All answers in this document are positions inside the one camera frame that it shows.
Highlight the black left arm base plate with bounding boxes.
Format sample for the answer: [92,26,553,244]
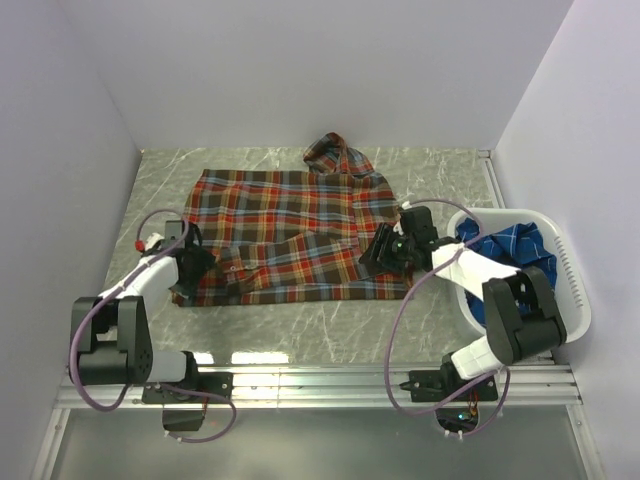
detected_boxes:
[141,372,234,405]

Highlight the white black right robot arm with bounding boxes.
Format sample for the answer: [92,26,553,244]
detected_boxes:
[359,203,568,400]

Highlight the blue plaid shirt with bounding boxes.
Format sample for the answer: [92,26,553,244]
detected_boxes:
[456,217,557,327]

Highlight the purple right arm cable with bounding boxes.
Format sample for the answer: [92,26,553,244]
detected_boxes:
[383,198,511,436]

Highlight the white plastic laundry basket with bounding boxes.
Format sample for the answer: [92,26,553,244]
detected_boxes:
[446,208,592,343]

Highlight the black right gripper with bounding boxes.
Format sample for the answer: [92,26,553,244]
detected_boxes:
[358,222,416,275]

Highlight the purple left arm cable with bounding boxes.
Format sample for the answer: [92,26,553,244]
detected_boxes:
[67,208,237,444]

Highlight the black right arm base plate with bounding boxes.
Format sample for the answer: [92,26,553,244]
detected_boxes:
[400,370,498,403]

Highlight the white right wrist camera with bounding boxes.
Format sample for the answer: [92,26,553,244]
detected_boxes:
[393,201,412,236]

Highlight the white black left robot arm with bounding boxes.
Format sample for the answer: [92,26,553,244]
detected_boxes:
[69,220,215,386]

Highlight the red plaid long sleeve shirt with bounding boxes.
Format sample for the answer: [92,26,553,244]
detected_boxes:
[172,133,408,307]

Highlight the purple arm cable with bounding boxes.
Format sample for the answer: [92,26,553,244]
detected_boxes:
[67,208,237,444]
[383,198,511,436]

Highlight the aluminium mounting rail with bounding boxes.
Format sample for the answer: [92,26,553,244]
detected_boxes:
[54,363,583,411]

